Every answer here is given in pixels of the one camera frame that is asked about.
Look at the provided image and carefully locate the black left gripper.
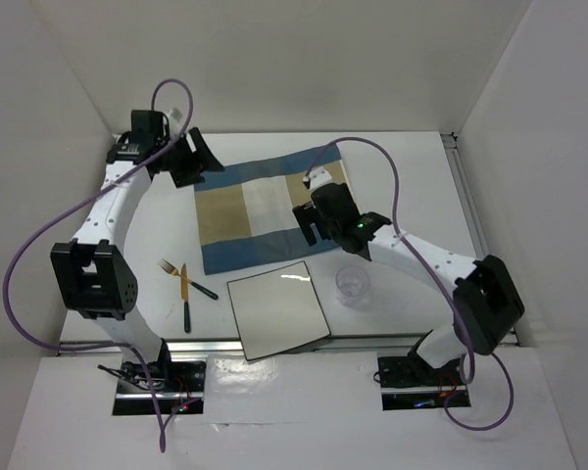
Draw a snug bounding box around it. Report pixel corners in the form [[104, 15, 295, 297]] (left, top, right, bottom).
[[155, 126, 223, 189]]

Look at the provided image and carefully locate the blue beige striped placemat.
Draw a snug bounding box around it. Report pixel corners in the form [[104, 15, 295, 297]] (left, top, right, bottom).
[[194, 145, 348, 275]]

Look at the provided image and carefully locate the clear plastic cup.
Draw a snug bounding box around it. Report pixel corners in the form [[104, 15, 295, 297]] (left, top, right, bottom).
[[335, 266, 370, 306]]

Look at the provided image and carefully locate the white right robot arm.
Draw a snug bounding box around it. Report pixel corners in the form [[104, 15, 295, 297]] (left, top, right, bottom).
[[293, 177, 525, 384]]

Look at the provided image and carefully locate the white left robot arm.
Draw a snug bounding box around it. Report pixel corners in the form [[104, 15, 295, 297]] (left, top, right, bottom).
[[50, 109, 223, 391]]

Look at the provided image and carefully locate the white square plate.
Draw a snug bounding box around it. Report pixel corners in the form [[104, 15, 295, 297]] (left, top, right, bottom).
[[227, 261, 330, 361]]

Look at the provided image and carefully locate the gold fork green handle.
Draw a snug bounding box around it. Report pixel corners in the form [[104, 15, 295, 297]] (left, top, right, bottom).
[[158, 259, 220, 301]]

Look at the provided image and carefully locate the gold knife green handle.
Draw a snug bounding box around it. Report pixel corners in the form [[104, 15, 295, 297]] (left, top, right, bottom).
[[180, 263, 192, 334]]

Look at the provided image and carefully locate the aluminium front rail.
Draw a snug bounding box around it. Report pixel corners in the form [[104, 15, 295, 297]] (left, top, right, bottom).
[[57, 332, 520, 356]]

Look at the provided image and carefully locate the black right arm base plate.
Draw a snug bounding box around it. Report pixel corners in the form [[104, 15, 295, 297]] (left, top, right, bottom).
[[372, 356, 471, 411]]

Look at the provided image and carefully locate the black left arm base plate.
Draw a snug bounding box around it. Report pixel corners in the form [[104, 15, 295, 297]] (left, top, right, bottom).
[[106, 360, 207, 416]]

